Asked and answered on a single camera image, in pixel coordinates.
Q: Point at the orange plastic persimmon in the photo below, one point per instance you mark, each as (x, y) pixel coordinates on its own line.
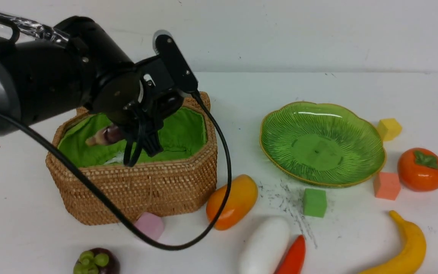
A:
(418, 169)

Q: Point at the woven basket green lining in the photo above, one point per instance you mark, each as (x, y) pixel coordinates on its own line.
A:
(164, 188)

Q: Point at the orange foam cube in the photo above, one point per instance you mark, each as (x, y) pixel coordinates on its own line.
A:
(386, 186)

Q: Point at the green ribbed glass plate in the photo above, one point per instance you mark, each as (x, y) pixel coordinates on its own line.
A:
(324, 145)

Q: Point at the orange yellow plastic mango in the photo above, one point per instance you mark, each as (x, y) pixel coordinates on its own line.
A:
(242, 198)

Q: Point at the dark purple plastic eggplant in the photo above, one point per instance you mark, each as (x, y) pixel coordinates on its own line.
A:
(106, 136)

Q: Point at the yellow foam cube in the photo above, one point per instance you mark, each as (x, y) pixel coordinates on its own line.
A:
(389, 129)

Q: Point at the green foam cube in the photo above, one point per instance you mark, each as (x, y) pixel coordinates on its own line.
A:
(314, 202)

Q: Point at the white plastic radish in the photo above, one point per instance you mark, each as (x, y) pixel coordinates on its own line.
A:
(265, 247)

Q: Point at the dark purple plastic mangosteen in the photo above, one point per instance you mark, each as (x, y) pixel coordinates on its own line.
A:
(97, 261)

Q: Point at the pink foam cube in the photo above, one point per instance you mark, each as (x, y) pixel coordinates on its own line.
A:
(151, 225)

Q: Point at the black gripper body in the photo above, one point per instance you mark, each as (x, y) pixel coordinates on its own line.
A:
(150, 96)

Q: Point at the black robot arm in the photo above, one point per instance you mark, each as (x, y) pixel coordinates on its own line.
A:
(46, 71)

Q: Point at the yellow plastic banana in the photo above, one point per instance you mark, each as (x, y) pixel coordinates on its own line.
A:
(411, 256)

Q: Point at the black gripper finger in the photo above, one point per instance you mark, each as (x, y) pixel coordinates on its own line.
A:
(151, 142)

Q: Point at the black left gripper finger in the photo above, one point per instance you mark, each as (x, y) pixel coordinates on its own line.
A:
(134, 136)

